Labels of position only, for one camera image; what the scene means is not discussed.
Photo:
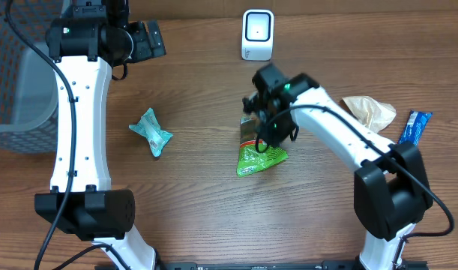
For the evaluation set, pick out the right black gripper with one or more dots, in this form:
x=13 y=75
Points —
x=270 y=139

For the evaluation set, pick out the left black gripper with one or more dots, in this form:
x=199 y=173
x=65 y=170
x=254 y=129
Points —
x=146 y=50

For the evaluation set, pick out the green snack bag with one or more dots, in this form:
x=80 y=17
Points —
x=250 y=160

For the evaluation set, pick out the light green wipes packet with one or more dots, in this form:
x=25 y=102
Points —
x=149 y=128

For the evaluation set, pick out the beige snack pouch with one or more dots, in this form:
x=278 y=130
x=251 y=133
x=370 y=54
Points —
x=372 y=114

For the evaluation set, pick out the blue snack bar wrapper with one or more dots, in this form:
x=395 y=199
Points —
x=415 y=126

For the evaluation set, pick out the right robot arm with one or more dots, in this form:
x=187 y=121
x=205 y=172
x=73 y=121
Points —
x=391 y=189

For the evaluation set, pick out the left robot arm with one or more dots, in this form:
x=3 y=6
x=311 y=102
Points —
x=85 y=43

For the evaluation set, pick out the white barcode scanner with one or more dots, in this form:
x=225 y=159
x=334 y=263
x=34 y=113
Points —
x=257 y=40

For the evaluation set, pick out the grey plastic mesh basket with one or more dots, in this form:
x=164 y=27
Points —
x=28 y=97

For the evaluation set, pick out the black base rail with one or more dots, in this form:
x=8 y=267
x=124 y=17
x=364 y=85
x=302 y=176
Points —
x=326 y=265

